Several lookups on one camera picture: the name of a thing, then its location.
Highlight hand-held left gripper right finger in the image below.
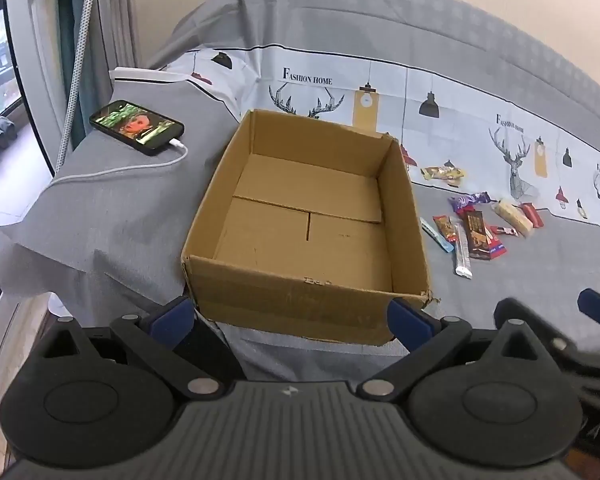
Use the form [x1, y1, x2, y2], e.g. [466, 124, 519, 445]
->
[356, 297, 540, 403]

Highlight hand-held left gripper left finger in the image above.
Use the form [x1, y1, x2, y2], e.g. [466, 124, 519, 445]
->
[40, 296, 226, 401]

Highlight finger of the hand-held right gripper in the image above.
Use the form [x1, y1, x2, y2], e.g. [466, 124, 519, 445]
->
[494, 297, 600, 376]
[577, 287, 600, 322]

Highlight silver stick packet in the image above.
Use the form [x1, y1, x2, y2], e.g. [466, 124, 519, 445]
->
[452, 222, 474, 279]

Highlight red and gold snack packet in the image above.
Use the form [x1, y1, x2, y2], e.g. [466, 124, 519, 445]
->
[432, 215, 458, 242]

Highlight dark brown chocolate bar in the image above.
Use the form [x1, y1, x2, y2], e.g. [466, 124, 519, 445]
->
[461, 208, 492, 261]

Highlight clear packet of white crackers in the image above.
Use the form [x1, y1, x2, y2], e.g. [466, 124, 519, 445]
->
[492, 199, 535, 237]

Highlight purple snack packet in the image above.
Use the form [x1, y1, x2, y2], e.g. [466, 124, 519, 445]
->
[448, 191, 492, 212]

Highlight brown cardboard box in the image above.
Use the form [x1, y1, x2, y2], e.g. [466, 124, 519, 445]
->
[181, 108, 433, 346]

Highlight yellow snack packet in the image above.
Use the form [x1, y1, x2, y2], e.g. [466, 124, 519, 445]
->
[420, 165, 468, 188]

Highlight light blue stick packet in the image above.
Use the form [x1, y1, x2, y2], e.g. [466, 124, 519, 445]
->
[420, 217, 455, 253]

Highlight small red snack packet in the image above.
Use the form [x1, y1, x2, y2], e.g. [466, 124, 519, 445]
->
[522, 202, 545, 228]

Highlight long red snack packet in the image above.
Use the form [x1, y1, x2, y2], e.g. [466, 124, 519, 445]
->
[482, 225, 508, 260]

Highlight black smartphone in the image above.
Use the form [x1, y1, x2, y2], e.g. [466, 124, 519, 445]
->
[89, 100, 186, 155]

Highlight grey printed bed sheet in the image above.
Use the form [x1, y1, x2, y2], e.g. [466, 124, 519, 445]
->
[0, 0, 600, 386]

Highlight grey curtain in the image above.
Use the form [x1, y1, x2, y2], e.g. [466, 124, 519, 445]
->
[92, 0, 141, 68]

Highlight teal curtain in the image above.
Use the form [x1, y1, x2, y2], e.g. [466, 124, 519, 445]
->
[55, 0, 93, 146]

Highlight white charging cable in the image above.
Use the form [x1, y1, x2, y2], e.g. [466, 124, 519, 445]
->
[50, 140, 189, 188]

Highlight white window frame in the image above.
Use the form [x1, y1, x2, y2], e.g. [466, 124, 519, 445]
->
[2, 0, 76, 161]

